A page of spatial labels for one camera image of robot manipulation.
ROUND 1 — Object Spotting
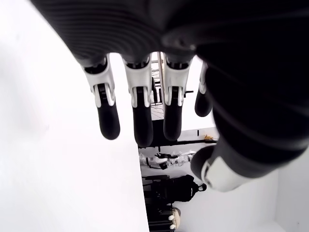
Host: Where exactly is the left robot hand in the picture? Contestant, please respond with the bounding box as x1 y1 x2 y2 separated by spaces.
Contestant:
30 0 309 193

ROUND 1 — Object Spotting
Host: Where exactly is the metal rack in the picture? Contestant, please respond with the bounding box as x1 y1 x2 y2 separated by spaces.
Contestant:
150 52 167 121

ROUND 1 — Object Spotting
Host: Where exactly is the silver humanoid robot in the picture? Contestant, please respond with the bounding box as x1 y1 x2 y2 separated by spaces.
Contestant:
140 149 195 170

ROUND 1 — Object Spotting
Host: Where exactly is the black backpack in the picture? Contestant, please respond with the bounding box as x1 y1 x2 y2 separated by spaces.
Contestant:
169 174 208 203

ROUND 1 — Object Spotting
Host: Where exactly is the black equipment case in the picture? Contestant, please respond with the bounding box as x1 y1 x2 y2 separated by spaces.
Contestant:
142 175 173 232

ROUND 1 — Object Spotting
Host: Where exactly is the white shelf black frame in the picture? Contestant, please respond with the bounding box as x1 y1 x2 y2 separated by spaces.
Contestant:
178 127 219 147

